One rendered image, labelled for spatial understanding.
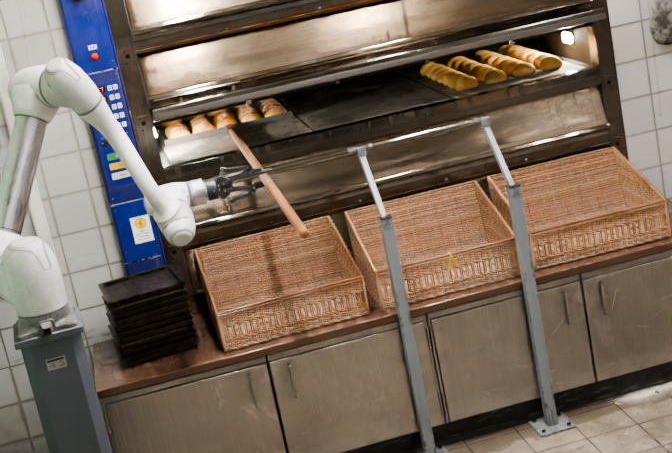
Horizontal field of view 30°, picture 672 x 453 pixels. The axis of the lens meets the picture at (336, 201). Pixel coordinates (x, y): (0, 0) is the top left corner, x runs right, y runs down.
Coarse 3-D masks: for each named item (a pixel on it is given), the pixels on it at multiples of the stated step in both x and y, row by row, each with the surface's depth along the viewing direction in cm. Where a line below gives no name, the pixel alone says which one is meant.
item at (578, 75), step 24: (576, 72) 507; (480, 96) 500; (504, 96) 502; (360, 120) 498; (384, 120) 494; (408, 120) 496; (264, 144) 489; (288, 144) 488; (312, 144) 490; (168, 168) 481; (192, 168) 483
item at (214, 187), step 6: (204, 180) 427; (210, 180) 426; (216, 180) 427; (222, 180) 428; (210, 186) 425; (216, 186) 425; (222, 186) 428; (228, 186) 428; (210, 192) 425; (216, 192) 425; (222, 192) 428; (228, 192) 429; (210, 198) 426; (216, 198) 427; (222, 198) 429
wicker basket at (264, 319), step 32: (320, 224) 494; (224, 256) 488; (256, 256) 490; (288, 256) 492; (320, 256) 494; (352, 256) 468; (224, 288) 487; (256, 288) 489; (288, 288) 491; (320, 288) 451; (352, 288) 454; (224, 320) 446; (256, 320) 449; (288, 320) 452; (320, 320) 459
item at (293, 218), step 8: (232, 128) 517; (232, 136) 505; (240, 144) 484; (248, 152) 466; (248, 160) 458; (256, 160) 452; (264, 176) 425; (264, 184) 420; (272, 184) 412; (272, 192) 404; (280, 192) 402; (280, 200) 391; (280, 208) 389; (288, 208) 380; (288, 216) 374; (296, 216) 370; (296, 224) 362; (304, 232) 355
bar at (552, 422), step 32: (448, 128) 461; (320, 160) 454; (512, 192) 447; (384, 224) 440; (512, 224) 454; (416, 352) 453; (544, 352) 464; (416, 384) 456; (544, 384) 466; (544, 416) 473
